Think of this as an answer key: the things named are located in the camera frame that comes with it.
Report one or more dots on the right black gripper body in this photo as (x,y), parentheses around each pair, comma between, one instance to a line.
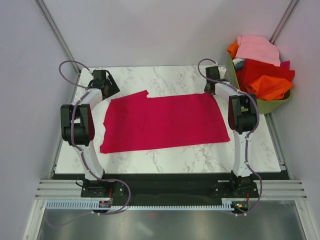
(205,90)

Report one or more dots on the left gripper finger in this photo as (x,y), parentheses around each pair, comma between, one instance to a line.
(106,92)
(112,86)

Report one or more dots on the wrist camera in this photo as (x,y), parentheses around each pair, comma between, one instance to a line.
(91,70)
(222,71)

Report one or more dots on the white grey cloth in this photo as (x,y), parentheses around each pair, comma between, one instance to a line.
(238,63)

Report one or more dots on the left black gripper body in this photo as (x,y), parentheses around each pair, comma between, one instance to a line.
(112,87)

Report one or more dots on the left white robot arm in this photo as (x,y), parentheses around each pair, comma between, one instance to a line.
(78,129)

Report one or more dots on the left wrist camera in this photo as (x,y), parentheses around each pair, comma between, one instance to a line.
(91,70)

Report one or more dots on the white cable duct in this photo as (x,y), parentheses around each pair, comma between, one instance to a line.
(100,205)

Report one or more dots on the pink t shirt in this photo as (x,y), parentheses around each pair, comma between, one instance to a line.
(257,48)

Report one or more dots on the dark orange t shirt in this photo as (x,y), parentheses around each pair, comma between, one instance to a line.
(233,49)

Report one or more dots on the crimson t shirt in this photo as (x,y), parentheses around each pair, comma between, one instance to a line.
(285,64)

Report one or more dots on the magenta t shirt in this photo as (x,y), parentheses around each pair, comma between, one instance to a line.
(138,122)

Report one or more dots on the red t shirt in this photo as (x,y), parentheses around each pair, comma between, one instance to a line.
(254,69)

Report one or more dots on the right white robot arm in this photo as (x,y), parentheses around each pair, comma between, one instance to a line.
(242,120)

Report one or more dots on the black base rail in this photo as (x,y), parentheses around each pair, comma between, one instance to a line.
(170,189)

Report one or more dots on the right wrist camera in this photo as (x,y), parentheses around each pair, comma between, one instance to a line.
(222,71)

